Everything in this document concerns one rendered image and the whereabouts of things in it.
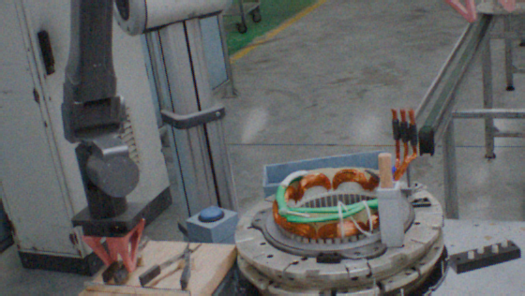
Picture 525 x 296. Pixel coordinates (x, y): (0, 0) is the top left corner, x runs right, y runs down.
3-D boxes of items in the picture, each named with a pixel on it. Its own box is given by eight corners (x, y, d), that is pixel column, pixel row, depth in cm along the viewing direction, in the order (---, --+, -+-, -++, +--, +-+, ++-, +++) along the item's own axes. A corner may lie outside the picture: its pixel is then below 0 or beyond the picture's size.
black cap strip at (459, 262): (521, 258, 154) (521, 248, 153) (457, 274, 152) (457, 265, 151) (510, 247, 158) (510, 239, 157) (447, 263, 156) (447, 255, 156)
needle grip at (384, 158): (395, 196, 101) (392, 155, 99) (382, 198, 101) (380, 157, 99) (391, 191, 103) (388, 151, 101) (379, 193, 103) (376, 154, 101)
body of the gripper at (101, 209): (131, 232, 105) (120, 185, 102) (71, 230, 108) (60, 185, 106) (152, 214, 110) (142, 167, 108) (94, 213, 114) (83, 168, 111)
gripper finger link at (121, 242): (134, 283, 107) (120, 225, 104) (94, 280, 110) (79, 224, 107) (155, 260, 113) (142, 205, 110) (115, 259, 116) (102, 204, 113)
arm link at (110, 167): (116, 90, 107) (59, 100, 103) (144, 103, 97) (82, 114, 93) (126, 169, 110) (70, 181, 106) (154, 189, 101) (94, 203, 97)
